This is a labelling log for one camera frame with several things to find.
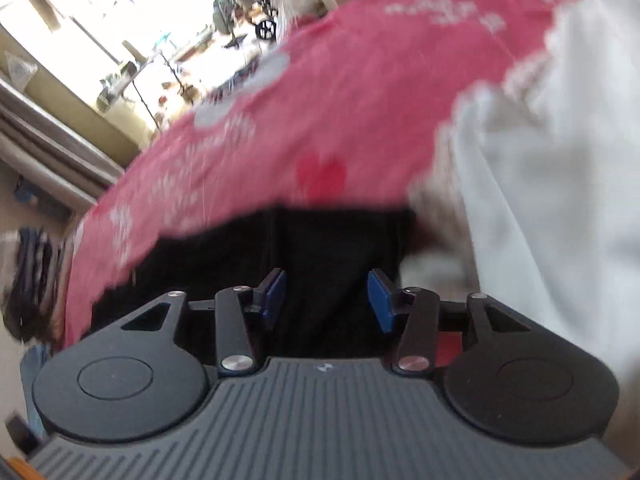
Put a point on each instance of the cream wardrobe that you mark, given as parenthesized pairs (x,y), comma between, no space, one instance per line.
(85,105)

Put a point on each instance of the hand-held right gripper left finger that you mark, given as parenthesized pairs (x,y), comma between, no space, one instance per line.
(276,295)

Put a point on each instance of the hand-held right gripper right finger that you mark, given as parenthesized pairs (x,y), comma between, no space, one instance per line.
(381,300)

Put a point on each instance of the black t-shirt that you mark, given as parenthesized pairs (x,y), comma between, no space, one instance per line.
(325,245)

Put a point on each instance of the white crumpled garment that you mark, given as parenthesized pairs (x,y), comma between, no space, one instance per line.
(550,170)

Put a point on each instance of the folding table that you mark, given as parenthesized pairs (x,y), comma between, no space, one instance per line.
(140,80)

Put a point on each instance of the grey curtain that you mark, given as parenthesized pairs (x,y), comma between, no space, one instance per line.
(55,145)

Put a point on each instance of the pink floral blanket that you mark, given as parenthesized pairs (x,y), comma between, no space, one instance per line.
(350,100)

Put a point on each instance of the stack of folded clothes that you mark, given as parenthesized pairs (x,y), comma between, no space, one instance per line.
(35,280)

